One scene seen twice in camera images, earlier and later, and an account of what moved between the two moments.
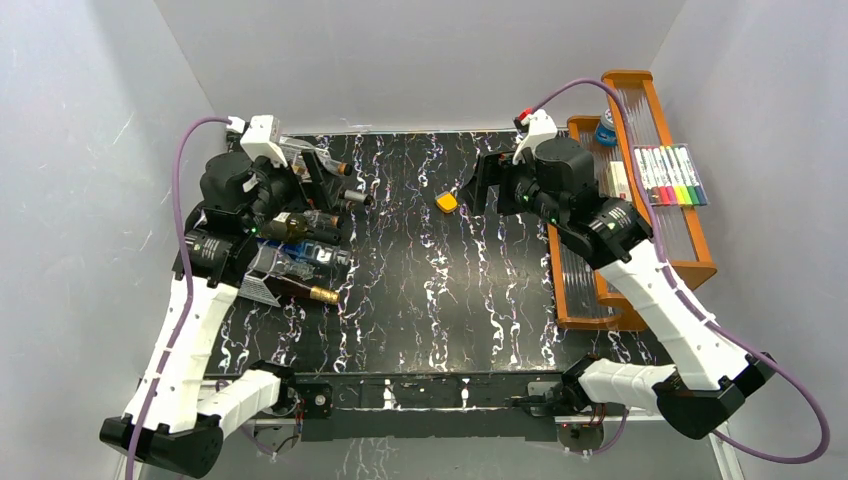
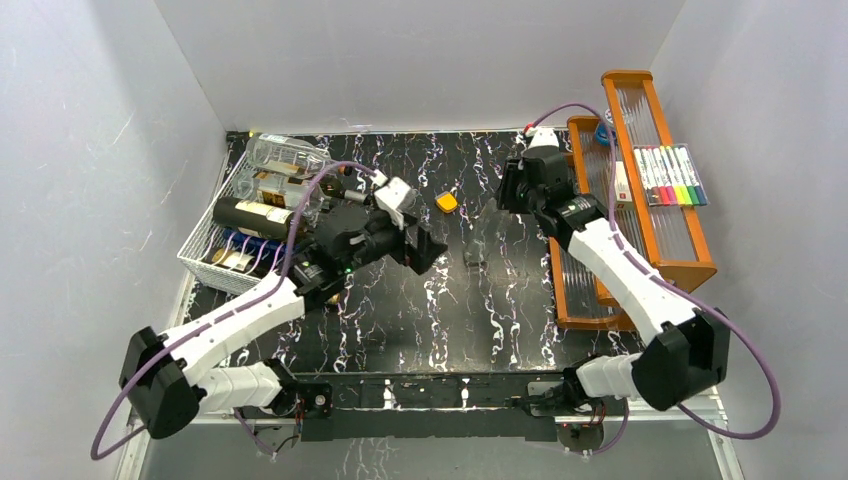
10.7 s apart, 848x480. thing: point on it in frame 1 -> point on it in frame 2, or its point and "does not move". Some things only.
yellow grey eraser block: x=446 y=202 does not move
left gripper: x=262 y=167 -> x=418 y=256
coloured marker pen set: x=670 y=175 does not move
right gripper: x=489 y=171 -> x=511 y=173
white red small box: x=618 y=184 does not move
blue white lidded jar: x=606 y=131 does not move
